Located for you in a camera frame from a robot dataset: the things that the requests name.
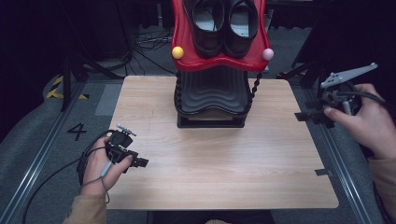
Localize person's left hand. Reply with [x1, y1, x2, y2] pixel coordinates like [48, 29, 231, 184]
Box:
[81, 135, 134, 196]

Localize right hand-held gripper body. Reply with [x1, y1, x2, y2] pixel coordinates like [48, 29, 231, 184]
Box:
[306, 62, 379, 126]

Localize black leather shoe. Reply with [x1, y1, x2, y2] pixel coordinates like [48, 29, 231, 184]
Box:
[223, 0, 260, 60]
[182, 0, 230, 60]

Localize person's right hand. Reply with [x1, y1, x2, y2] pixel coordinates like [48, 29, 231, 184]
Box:
[323, 83, 396, 161]

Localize black floor cables bundle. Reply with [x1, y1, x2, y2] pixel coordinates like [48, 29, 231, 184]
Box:
[124, 26, 177, 76]

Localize yellow ball knob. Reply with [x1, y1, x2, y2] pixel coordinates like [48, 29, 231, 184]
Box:
[171, 46, 185, 60]

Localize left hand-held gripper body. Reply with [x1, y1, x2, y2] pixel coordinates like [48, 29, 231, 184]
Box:
[105, 123, 140, 174]

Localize pink ball knob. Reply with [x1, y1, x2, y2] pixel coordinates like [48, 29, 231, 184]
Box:
[262, 48, 275, 62]

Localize person's dark trousers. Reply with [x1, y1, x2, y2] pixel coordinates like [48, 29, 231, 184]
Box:
[148, 210, 276, 224]

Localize metal floor rail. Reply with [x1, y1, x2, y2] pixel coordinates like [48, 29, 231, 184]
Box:
[319, 124, 375, 224]
[0, 80, 88, 224]

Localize black tripod stand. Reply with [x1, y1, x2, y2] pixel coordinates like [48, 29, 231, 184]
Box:
[60, 52, 125, 111]

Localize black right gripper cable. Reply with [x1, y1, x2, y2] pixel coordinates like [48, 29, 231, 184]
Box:
[332, 89, 390, 107]

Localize black metal stand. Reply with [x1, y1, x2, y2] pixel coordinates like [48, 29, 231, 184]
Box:
[276, 60, 328, 91]

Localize thin grey plug cable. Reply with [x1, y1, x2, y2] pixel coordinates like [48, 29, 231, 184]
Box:
[78, 160, 115, 204]

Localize yellow and black floor tape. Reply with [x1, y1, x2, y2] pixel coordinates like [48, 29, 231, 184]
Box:
[46, 75, 90, 101]

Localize red and black shoe rack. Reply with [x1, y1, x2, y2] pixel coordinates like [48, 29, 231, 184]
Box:
[171, 0, 275, 129]

